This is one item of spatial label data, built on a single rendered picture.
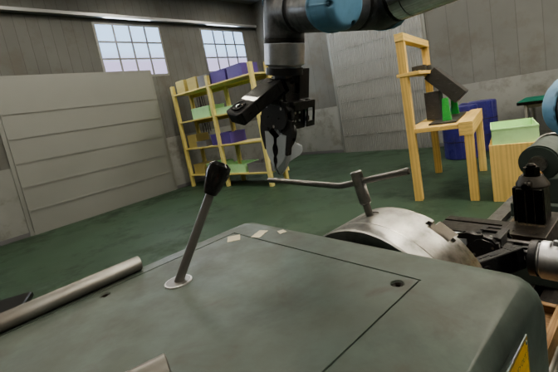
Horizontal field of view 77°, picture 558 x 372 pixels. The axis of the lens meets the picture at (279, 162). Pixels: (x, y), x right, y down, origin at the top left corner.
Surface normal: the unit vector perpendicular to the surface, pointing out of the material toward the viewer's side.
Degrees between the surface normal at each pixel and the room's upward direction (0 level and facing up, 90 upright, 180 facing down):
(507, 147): 90
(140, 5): 90
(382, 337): 0
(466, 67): 90
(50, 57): 90
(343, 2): 104
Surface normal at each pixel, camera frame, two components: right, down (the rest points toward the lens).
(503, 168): -0.54, 0.22
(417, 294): -0.18, -0.97
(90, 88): 0.73, -0.03
